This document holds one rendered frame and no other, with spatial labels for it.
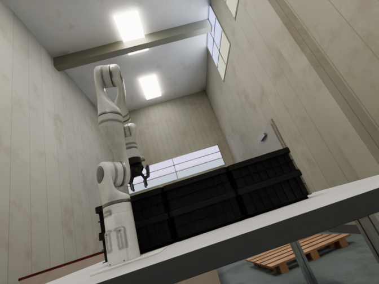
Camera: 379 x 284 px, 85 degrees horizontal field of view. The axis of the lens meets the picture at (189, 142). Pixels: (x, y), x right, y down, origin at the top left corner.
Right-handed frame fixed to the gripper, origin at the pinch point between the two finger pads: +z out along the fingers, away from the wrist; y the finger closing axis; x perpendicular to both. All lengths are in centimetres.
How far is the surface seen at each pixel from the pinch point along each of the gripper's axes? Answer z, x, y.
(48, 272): 20, 177, -170
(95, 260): 24, 178, -114
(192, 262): 31, -56, 20
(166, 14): -493, 281, 96
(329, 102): -53, 112, 199
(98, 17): -494, 243, -69
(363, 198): 30, -55, 55
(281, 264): 89, 167, 90
